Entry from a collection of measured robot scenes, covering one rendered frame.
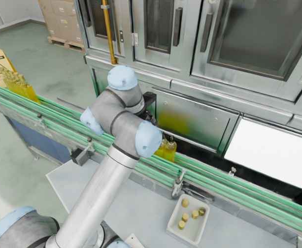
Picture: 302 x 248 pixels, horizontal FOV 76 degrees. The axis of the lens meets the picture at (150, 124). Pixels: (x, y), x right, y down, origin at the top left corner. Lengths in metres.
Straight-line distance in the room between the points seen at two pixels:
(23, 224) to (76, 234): 0.17
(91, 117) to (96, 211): 0.22
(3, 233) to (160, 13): 0.92
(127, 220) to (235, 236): 0.60
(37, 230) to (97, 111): 0.33
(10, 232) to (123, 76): 0.47
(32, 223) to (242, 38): 0.91
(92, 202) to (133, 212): 0.81
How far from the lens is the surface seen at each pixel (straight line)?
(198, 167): 1.23
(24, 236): 0.61
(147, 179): 1.21
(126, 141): 0.44
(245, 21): 0.87
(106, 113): 0.49
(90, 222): 0.49
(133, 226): 1.24
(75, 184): 1.42
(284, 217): 1.25
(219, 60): 0.93
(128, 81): 0.51
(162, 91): 1.06
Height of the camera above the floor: 1.93
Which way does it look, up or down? 45 degrees down
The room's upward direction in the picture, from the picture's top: straight up
